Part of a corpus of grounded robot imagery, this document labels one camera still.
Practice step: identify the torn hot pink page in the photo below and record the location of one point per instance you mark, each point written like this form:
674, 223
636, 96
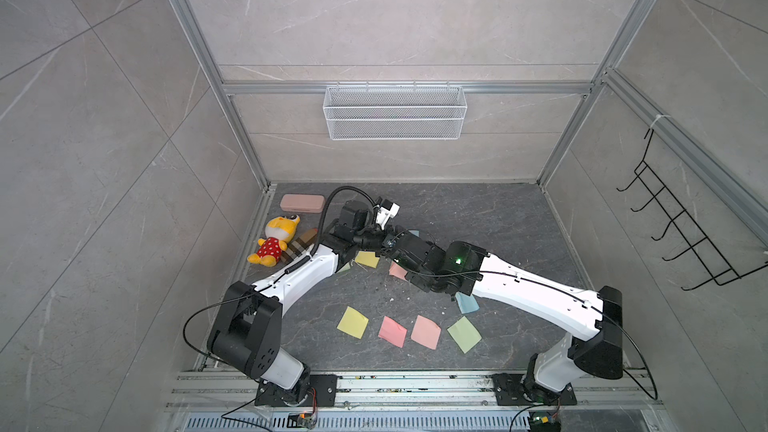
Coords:
392, 332

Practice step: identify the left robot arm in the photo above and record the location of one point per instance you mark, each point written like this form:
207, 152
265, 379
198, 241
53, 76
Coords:
247, 330

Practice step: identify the hot pink memo pad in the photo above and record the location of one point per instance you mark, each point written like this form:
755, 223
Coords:
397, 271

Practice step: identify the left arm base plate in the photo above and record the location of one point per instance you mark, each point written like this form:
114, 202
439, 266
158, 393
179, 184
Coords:
314, 389

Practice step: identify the white wire mesh basket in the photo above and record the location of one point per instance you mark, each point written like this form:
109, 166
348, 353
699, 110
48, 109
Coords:
359, 113

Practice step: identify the torn salmon page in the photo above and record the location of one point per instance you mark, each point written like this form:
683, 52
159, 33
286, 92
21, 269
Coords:
426, 332

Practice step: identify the yellow memo pad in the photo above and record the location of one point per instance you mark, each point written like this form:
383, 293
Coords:
367, 259

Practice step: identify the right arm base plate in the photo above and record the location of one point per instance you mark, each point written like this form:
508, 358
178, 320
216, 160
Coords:
517, 390

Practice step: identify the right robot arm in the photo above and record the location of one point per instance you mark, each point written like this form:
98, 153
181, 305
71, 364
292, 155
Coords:
592, 320

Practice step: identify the plaid brown pouch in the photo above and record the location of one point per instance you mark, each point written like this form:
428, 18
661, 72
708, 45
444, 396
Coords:
303, 242

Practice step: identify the torn green page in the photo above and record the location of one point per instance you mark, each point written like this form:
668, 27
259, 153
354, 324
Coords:
465, 335

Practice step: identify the yellow plush toy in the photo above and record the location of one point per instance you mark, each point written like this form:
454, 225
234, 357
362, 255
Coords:
279, 232

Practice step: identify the pink eraser case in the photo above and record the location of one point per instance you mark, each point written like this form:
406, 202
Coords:
302, 203

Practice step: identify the torn blue page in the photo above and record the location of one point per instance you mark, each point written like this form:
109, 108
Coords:
466, 303

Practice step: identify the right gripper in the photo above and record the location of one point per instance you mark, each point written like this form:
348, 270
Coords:
416, 282

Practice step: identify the black wire hook rack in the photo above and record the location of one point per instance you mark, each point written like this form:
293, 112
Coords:
678, 218

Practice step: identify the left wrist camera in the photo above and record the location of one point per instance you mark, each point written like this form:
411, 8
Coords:
384, 212

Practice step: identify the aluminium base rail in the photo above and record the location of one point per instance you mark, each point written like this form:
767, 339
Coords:
212, 390

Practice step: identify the torn yellow page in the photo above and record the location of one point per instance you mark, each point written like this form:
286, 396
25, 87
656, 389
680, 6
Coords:
353, 323

